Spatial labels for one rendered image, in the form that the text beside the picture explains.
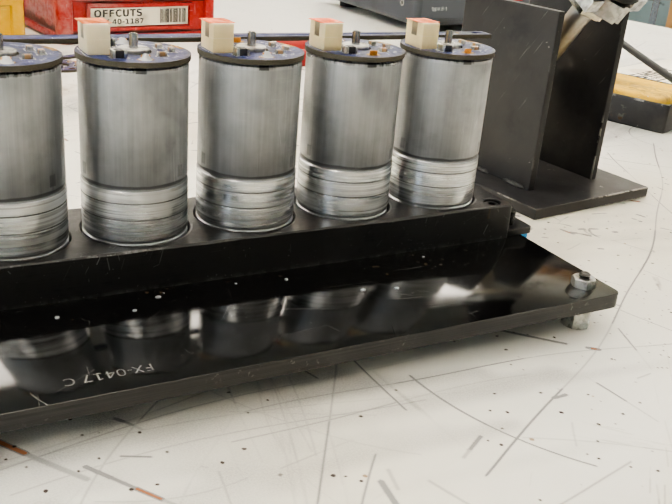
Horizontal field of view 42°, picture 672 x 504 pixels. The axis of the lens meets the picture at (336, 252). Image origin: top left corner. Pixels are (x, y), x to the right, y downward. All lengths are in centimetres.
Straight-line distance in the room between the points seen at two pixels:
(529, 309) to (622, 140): 22
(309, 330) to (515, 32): 16
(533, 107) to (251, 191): 13
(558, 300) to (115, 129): 11
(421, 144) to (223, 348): 8
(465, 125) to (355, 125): 3
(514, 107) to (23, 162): 18
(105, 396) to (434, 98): 11
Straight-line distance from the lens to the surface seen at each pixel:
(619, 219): 32
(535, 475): 18
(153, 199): 20
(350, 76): 21
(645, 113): 45
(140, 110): 19
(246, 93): 20
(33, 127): 19
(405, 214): 23
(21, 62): 19
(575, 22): 32
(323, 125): 22
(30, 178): 19
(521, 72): 32
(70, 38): 22
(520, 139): 32
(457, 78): 23
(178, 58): 20
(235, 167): 21
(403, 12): 66
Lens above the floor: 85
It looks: 23 degrees down
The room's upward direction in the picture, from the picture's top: 5 degrees clockwise
